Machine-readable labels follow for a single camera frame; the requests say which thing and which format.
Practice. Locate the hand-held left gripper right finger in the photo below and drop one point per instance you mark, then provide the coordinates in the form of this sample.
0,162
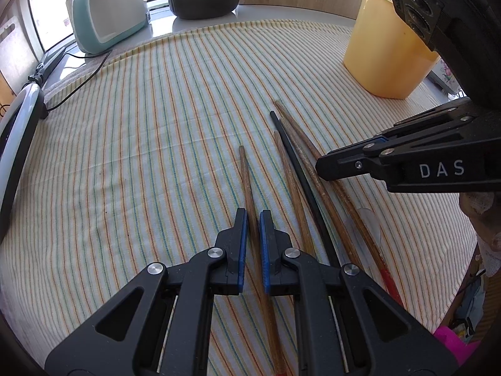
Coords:
265,250

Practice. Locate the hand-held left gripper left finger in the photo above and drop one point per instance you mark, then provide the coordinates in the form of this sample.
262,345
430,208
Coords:
242,250

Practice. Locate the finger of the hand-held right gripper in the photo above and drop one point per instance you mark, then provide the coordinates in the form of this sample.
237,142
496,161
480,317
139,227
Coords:
430,121
352,162

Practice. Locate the brown wooden chopstick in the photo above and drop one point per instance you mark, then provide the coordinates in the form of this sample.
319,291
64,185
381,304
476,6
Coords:
246,180
291,188
309,169

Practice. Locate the black chopstick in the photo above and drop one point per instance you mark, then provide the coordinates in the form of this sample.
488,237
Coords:
297,164

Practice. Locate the red-tipped brown chopstick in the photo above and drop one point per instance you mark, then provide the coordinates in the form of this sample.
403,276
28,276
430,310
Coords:
301,133

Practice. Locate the yellow plastic container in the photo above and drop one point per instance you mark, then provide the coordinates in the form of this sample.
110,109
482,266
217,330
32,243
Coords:
383,55

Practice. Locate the person's right forearm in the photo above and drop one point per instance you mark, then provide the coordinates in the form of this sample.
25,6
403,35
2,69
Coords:
491,254

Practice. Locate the white floral rice cooker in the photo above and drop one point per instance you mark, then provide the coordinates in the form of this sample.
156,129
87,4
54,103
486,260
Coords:
446,74

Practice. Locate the translucent plastic piece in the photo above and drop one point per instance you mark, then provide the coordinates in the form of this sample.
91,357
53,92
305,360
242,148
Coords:
370,223

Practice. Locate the striped table cloth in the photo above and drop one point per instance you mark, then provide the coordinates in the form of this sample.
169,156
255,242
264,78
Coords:
137,145

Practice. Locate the pink plastic object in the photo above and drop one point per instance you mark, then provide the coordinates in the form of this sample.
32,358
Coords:
454,340

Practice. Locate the teal and white electric cooker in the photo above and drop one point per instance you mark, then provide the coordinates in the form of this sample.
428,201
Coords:
105,19

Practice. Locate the black folded tripod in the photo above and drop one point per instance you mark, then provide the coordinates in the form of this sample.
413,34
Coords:
47,66

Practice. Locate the white cutting board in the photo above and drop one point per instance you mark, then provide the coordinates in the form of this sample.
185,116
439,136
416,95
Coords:
15,47

